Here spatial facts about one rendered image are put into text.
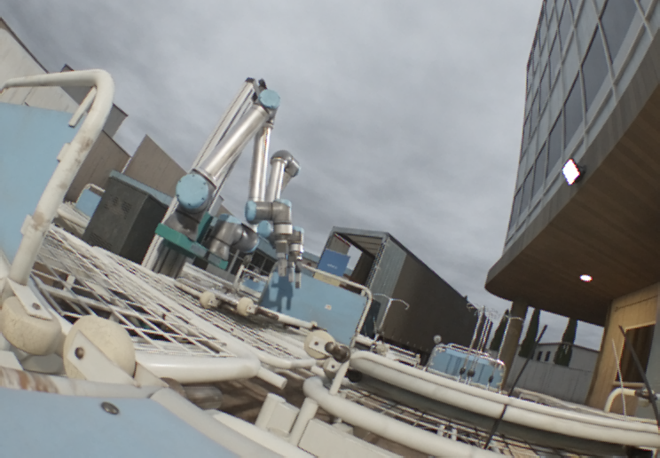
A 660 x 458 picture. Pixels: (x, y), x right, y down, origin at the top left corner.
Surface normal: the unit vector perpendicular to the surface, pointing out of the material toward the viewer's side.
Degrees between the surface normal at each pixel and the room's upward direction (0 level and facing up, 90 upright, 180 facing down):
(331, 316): 90
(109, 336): 47
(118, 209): 90
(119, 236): 90
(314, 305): 90
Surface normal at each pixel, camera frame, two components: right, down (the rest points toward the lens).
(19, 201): -0.22, -0.40
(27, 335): 0.69, 0.04
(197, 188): 0.28, -0.11
